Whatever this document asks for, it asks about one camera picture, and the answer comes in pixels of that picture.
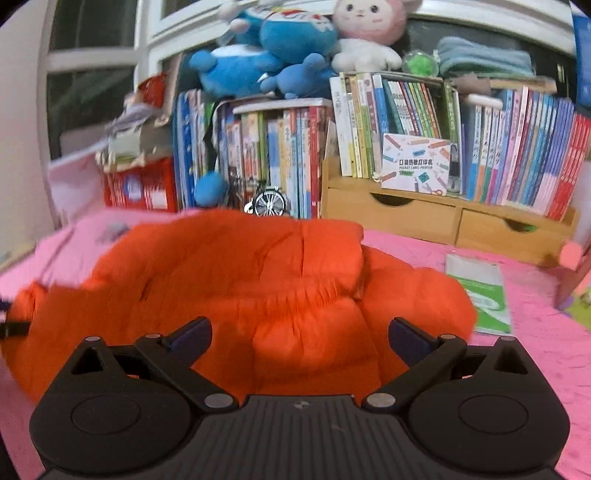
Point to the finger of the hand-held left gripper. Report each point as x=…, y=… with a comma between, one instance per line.
x=14, y=331

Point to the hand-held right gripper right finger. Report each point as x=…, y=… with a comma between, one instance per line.
x=406, y=336

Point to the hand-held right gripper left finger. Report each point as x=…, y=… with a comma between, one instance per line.
x=194, y=333

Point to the orange puffer jacket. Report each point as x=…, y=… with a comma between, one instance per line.
x=277, y=277

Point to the green notebook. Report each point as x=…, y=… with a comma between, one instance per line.
x=482, y=290

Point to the wooden drawer organizer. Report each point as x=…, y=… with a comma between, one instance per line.
x=415, y=217

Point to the blue plush ball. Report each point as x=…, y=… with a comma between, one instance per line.
x=210, y=189

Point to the miniature bicycle model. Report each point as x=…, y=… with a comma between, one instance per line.
x=268, y=203

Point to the large red plastic basket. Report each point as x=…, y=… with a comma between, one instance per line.
x=143, y=187

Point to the large white paper sheet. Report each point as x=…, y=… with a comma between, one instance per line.
x=76, y=184

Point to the white colourful printed box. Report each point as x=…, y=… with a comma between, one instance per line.
x=415, y=161

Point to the pink dollhouse model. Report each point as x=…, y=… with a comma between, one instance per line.
x=577, y=258

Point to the row of tall blue books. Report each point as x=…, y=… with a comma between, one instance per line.
x=187, y=138

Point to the stack of papers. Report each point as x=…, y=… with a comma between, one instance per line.
x=134, y=138

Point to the row of colourful picture books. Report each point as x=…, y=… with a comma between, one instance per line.
x=281, y=147

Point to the row of green white books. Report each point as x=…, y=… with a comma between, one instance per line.
x=364, y=120

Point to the row of blue red books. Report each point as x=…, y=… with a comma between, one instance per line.
x=526, y=147

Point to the dark leaning board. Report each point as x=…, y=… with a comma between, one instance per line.
x=178, y=83

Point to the large blue plush toy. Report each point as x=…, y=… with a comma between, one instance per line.
x=231, y=71

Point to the flat brown book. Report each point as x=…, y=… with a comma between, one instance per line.
x=503, y=84

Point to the green glitter ball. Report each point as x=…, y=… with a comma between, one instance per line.
x=420, y=63

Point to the small blue plush toy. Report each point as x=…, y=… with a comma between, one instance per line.
x=300, y=76

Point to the folded teal towel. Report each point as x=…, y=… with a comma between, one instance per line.
x=485, y=57

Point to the pink white plush toy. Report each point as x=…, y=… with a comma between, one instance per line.
x=367, y=27

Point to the blue cat plush toy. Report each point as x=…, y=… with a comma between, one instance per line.
x=295, y=34

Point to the blue cardboard box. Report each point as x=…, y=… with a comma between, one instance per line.
x=582, y=46

